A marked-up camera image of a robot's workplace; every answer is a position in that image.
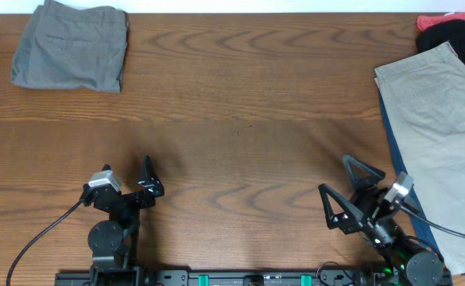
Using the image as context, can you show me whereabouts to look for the black garment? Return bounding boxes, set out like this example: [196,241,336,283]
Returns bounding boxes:
[416,20,465,65]

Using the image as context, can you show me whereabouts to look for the coral red garment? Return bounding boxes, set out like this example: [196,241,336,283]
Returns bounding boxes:
[417,12,465,32]

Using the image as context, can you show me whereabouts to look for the beige khaki shorts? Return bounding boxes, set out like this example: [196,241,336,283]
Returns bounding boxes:
[374,41,465,276]

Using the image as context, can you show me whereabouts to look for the black left camera cable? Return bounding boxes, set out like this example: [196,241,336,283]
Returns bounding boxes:
[6,198,86,286]

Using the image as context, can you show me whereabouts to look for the navy blue shorts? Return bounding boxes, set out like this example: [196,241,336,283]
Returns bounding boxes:
[378,93,439,250]

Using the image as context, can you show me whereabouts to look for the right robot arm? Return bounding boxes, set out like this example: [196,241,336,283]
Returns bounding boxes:
[318,154,444,285]

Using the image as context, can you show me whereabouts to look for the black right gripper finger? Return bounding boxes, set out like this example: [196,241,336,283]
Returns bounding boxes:
[318,184,364,234]
[342,154,386,190]

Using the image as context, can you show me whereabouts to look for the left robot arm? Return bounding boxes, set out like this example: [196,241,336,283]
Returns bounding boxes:
[81,155,165,271]

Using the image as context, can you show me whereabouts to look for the folded grey shorts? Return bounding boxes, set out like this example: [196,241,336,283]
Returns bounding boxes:
[10,1,129,93]

